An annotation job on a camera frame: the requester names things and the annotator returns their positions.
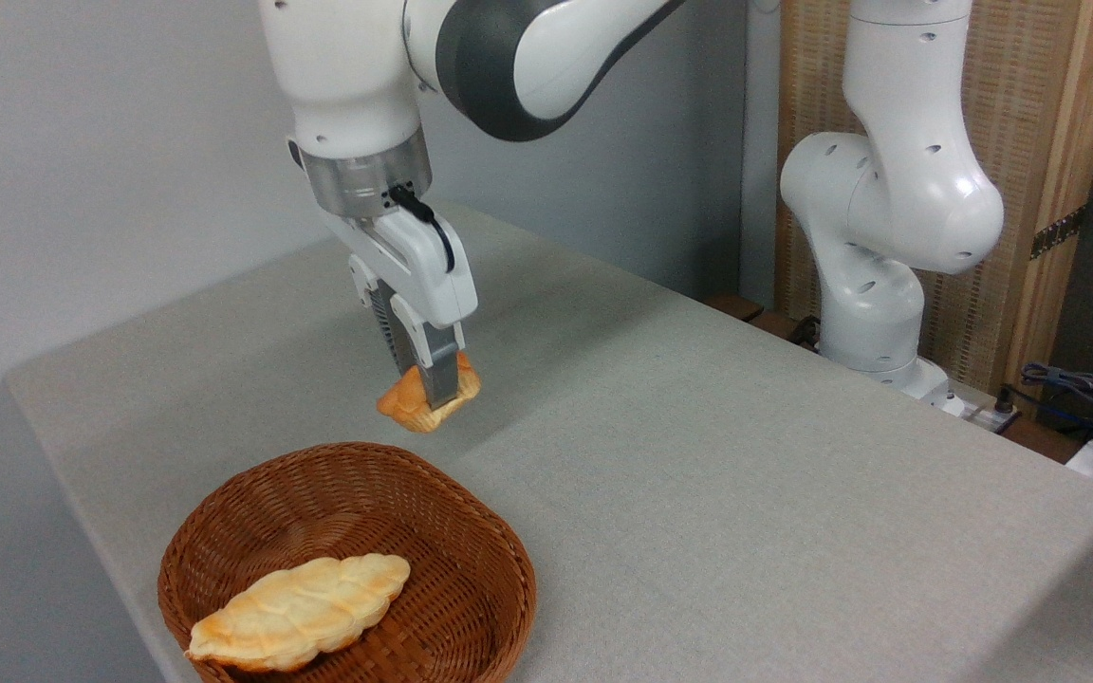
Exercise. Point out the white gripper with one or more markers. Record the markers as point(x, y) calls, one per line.
point(423, 261)

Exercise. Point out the small round braided bread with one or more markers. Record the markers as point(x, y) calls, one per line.
point(404, 403)

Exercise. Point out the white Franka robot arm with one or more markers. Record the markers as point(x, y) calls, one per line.
point(898, 190)

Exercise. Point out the long braided bread loaf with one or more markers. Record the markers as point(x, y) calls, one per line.
point(300, 612)

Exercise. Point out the brown woven wicker basket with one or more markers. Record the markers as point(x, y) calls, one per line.
point(471, 579)

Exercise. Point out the grey tablecloth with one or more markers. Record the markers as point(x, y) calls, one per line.
point(698, 493)

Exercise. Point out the brown wooden base board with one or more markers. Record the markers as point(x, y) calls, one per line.
point(736, 306)

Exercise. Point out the black metal screen hinge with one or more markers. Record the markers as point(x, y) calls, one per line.
point(1057, 232)

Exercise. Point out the wooden rattan folding screen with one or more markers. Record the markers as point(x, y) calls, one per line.
point(1030, 114)

